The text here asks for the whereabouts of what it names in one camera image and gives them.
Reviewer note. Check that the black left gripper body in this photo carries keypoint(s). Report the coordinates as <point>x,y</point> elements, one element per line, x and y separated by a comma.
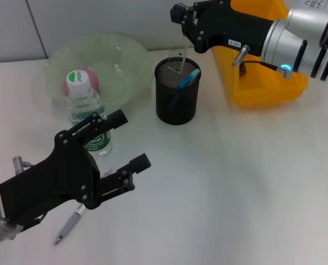
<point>61,176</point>

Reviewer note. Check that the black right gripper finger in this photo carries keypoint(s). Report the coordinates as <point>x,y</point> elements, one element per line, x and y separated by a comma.
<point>180,8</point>
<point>190,25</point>

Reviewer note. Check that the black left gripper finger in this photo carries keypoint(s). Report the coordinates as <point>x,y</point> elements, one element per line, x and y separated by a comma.
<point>125,176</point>
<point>103,124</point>

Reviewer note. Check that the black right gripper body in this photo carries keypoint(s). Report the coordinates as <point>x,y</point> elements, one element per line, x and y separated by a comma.
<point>230,27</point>

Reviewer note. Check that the clear plastic water bottle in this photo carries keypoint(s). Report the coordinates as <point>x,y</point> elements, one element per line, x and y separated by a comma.
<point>83,102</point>

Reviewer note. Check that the clear plastic ruler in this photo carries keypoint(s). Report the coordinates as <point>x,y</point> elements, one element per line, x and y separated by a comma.
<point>183,59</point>

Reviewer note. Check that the pink peach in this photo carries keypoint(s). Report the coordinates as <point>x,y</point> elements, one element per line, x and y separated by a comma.
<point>93,80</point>

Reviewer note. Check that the blue scissors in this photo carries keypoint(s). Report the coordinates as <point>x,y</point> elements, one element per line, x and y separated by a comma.
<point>190,78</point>

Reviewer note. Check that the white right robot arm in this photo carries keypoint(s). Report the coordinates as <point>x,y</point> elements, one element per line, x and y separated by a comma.
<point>285,47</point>

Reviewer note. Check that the grey mechanical pen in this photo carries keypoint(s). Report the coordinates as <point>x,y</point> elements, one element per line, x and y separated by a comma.
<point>70,223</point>

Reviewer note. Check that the green glass fruit plate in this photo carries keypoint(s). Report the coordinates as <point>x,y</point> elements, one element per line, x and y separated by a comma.
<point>119,60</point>

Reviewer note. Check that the black mesh pen holder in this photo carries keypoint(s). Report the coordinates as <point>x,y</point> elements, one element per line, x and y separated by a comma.
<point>177,110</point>

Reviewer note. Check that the yellow plastic bin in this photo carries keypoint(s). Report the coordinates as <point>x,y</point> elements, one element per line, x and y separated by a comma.
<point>263,91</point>

